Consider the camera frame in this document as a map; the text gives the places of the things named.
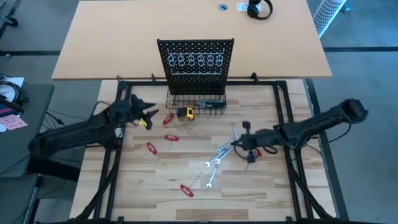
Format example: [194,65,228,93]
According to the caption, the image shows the white perforated cabinet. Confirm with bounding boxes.
[312,0,348,39]

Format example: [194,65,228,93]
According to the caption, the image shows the white paper sheet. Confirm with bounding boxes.
[0,77,25,88]

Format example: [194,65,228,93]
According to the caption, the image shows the tan wooden desk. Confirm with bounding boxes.
[51,0,333,81]

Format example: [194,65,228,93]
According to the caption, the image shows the black chair caster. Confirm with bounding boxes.
[0,14,19,27]

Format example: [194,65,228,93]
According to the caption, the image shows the black wire basket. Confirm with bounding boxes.
[165,88,227,116]

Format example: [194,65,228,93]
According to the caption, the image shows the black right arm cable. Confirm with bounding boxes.
[233,143,279,156]

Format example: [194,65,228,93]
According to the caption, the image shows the pink sticky note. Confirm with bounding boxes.
[0,113,29,131]

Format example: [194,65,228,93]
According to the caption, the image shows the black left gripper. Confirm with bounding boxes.
[108,94,160,131]

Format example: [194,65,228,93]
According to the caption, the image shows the black headphones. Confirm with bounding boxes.
[247,0,274,21]

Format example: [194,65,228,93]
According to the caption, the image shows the silver wrench hook rack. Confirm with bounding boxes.
[170,68,222,77]

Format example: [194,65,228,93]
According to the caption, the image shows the long silver combination wrench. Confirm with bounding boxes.
[204,149,234,168]

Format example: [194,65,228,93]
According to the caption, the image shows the black metal table frame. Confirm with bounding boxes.
[70,73,351,224]

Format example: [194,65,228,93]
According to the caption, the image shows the short silver combination wrench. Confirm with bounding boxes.
[216,141,233,153]

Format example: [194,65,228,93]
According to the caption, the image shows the dark grey side table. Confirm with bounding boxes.
[0,83,55,179]

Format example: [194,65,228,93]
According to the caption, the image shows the red handled screwdriver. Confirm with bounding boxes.
[244,148,263,172]
[180,172,203,198]
[162,113,185,134]
[136,142,159,160]
[163,134,180,159]

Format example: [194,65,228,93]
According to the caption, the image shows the black coiled cable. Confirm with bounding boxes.
[0,82,30,114]

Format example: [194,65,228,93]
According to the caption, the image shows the black pegboard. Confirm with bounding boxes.
[156,38,235,96]

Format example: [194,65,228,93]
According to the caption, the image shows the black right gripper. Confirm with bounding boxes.
[230,121,277,163]

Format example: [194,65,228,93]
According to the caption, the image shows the yellow Stanley tape measure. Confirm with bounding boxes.
[177,107,195,122]

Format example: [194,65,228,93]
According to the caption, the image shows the black floor cables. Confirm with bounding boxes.
[45,108,90,127]

